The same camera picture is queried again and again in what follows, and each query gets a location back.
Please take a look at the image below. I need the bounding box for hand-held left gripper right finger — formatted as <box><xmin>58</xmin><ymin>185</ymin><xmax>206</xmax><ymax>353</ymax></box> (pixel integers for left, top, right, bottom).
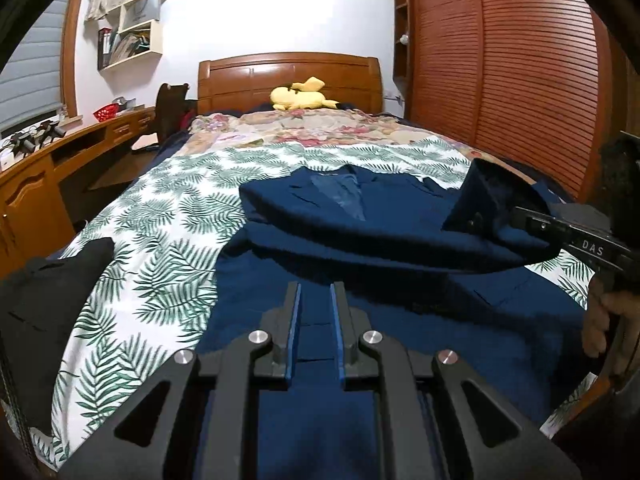
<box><xmin>330</xmin><ymin>281</ymin><xmax>583</xmax><ymax>480</ymax></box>

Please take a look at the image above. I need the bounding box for wooden window frame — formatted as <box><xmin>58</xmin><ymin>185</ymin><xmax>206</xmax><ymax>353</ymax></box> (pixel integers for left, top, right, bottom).
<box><xmin>61</xmin><ymin>0</ymin><xmax>92</xmax><ymax>117</ymax></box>

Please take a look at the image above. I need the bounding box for wooden headboard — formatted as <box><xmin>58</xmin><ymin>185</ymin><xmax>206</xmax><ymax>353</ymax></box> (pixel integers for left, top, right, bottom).
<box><xmin>197</xmin><ymin>52</ymin><xmax>386</xmax><ymax>115</ymax></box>

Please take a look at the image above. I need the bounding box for white wall shelf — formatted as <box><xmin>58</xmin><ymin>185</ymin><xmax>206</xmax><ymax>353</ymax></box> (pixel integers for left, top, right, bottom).
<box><xmin>96</xmin><ymin>0</ymin><xmax>168</xmax><ymax>72</ymax></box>

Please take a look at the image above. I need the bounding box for yellow plush toy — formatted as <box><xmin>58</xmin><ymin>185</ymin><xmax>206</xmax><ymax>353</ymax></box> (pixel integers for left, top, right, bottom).
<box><xmin>270</xmin><ymin>76</ymin><xmax>341</xmax><ymax>112</ymax></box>

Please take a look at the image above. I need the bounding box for floral quilt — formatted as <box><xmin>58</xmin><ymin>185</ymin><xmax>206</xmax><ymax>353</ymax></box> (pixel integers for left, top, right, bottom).
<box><xmin>187</xmin><ymin>109</ymin><xmax>481</xmax><ymax>155</ymax></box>

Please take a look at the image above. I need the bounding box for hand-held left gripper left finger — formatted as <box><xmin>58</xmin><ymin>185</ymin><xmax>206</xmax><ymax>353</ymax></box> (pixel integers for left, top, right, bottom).
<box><xmin>59</xmin><ymin>282</ymin><xmax>303</xmax><ymax>480</ymax></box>

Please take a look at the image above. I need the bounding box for dark chair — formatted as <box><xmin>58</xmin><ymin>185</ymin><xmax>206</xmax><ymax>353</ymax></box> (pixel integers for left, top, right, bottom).
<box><xmin>154</xmin><ymin>82</ymin><xmax>194</xmax><ymax>147</ymax></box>

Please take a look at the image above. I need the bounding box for navy blue coat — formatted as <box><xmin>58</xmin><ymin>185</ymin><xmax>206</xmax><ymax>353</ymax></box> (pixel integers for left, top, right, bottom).
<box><xmin>192</xmin><ymin>158</ymin><xmax>596</xmax><ymax>480</ymax></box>

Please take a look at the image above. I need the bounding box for wooden bed footboard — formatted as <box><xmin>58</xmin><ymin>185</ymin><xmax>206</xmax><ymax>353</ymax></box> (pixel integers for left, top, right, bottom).
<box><xmin>561</xmin><ymin>374</ymin><xmax>619</xmax><ymax>425</ymax></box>

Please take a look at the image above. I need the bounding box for black garment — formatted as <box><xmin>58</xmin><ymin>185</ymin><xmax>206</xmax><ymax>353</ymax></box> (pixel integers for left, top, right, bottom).
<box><xmin>0</xmin><ymin>237</ymin><xmax>117</xmax><ymax>443</ymax></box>

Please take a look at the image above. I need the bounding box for wooden desk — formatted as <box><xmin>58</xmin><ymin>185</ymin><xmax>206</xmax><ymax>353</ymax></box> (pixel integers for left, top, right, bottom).
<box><xmin>0</xmin><ymin>105</ymin><xmax>162</xmax><ymax>281</ymax></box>

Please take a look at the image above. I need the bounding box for leaf print bedsheet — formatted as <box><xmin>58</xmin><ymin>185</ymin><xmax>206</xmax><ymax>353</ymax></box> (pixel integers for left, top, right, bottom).
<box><xmin>50</xmin><ymin>137</ymin><xmax>596</xmax><ymax>461</ymax></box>

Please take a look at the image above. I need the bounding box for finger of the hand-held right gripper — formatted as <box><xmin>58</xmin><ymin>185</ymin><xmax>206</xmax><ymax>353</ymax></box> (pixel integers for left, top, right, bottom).
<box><xmin>511</xmin><ymin>205</ymin><xmax>573</xmax><ymax>248</ymax></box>

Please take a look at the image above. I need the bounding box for grey window blind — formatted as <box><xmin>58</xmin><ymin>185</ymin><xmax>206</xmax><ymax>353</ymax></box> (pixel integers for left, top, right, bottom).
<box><xmin>0</xmin><ymin>0</ymin><xmax>69</xmax><ymax>137</ymax></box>

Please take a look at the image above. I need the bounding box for wooden louvered wardrobe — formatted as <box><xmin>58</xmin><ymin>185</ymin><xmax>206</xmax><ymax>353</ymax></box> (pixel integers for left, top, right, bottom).
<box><xmin>392</xmin><ymin>0</ymin><xmax>632</xmax><ymax>202</ymax></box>

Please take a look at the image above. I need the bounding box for person's right hand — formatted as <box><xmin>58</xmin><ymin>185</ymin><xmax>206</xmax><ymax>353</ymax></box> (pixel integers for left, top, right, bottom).
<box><xmin>581</xmin><ymin>277</ymin><xmax>622</xmax><ymax>360</ymax></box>

